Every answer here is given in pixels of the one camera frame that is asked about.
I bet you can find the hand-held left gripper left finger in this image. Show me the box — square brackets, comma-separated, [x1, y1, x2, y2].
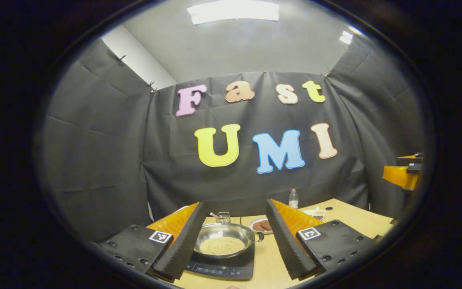
[95, 202, 207, 281]

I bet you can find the black backdrop cloth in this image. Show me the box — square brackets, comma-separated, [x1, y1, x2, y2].
[34, 38, 432, 241]

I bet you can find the pile of yellow soybeans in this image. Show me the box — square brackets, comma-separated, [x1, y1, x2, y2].
[199, 236, 246, 256]

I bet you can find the ceiling light panel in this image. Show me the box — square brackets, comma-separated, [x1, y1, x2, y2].
[186, 0, 280, 25]

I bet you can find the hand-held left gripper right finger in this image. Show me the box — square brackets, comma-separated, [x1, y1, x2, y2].
[266, 198, 378, 281]

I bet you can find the stainless steel pot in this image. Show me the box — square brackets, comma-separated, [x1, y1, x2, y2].
[194, 223, 265, 260]

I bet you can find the black induction cooktop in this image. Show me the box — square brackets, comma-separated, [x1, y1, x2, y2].
[185, 241, 256, 281]

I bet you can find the white divided bean dish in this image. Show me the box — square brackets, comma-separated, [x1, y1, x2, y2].
[303, 207, 327, 221]

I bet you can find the white round plate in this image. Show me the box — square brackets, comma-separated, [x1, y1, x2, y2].
[248, 216, 274, 235]

